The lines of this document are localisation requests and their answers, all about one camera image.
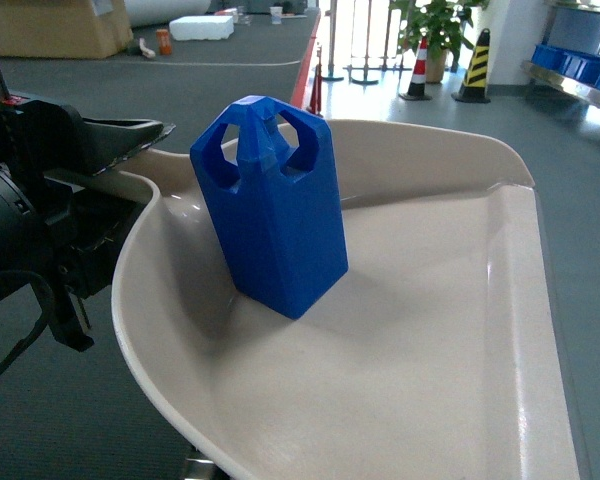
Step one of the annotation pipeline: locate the potted green plant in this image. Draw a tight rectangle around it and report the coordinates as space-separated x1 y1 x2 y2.
389 0 490 84

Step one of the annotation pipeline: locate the white foam roll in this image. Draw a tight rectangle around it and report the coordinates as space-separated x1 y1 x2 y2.
124 0 211 28

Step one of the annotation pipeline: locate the white paper cup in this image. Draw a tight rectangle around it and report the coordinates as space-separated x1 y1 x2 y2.
270 6 283 25

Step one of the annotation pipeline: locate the red white traffic cone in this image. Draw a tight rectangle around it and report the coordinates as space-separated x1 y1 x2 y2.
399 37 432 101

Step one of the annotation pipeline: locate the large cardboard box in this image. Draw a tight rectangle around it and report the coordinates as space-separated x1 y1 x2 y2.
0 0 133 59

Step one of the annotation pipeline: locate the white foam block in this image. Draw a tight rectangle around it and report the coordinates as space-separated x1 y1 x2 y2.
169 15 234 41

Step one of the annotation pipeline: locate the stanchion post base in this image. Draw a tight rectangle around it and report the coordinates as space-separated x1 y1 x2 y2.
349 1 379 87

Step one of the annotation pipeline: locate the metal shelf rack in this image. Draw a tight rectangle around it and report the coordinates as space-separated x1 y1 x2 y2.
521 1 600 109

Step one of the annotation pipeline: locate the blue plastic part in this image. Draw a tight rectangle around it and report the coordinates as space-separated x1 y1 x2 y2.
190 96 348 319

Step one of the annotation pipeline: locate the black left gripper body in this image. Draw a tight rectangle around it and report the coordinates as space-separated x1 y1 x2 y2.
0 96 121 351

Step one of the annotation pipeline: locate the yellow black traffic cone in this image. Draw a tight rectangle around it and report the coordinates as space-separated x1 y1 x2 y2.
451 28 491 104

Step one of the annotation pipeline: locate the beige plastic dustpan tray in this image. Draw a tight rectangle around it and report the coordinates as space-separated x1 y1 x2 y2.
112 120 579 479

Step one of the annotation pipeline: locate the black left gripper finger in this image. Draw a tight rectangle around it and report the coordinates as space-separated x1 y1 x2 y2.
84 119 175 176
57 197 144 299

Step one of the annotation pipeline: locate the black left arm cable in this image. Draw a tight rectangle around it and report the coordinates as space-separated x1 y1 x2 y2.
0 269 56 396

